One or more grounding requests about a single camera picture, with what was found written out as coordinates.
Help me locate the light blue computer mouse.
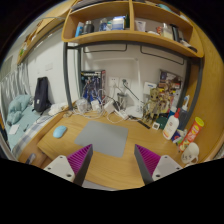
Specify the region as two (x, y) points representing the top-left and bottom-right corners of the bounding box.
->
(53, 126), (67, 138)

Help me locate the black backpack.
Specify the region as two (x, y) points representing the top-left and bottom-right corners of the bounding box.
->
(34, 77), (51, 112)

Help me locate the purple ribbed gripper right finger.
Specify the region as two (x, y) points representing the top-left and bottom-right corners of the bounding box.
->
(134, 145), (182, 185)

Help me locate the blue robot model box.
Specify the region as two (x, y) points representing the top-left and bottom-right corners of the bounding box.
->
(81, 70), (106, 103)

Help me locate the bed with plaid sheet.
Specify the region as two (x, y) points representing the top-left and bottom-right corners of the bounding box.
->
(6, 103), (66, 158)

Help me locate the wooden wall shelf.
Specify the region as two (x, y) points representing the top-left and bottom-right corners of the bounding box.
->
(62, 0), (204, 58)

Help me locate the small white desk clock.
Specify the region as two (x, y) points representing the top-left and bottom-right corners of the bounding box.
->
(152, 122), (160, 130)

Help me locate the black metal desk frame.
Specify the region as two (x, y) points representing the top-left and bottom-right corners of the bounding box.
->
(63, 40), (204, 127)

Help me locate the blue bottle on shelf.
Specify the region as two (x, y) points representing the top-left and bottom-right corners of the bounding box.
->
(75, 22), (84, 37)

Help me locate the white power strip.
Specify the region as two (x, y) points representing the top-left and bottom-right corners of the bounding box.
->
(104, 101), (128, 120)

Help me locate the grey mouse pad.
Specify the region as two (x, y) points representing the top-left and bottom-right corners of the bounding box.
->
(75, 121), (128, 157)

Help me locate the Groot figurine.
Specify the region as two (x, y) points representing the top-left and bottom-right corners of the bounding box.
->
(142, 88), (162, 124)

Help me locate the white bottle red cap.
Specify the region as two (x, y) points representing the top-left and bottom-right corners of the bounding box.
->
(163, 110), (180, 140)

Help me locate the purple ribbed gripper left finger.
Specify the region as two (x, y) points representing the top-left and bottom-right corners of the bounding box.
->
(44, 145), (93, 186)

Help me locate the white mug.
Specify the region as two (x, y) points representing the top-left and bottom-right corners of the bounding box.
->
(181, 142), (199, 164)

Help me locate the dark thermos on shelf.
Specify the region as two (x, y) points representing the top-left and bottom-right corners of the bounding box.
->
(83, 20), (94, 34)

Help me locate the red chips can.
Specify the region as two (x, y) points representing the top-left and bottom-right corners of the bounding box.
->
(179, 117), (204, 152)

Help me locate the teal pillow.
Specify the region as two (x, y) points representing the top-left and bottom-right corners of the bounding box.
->
(7, 95), (31, 125)

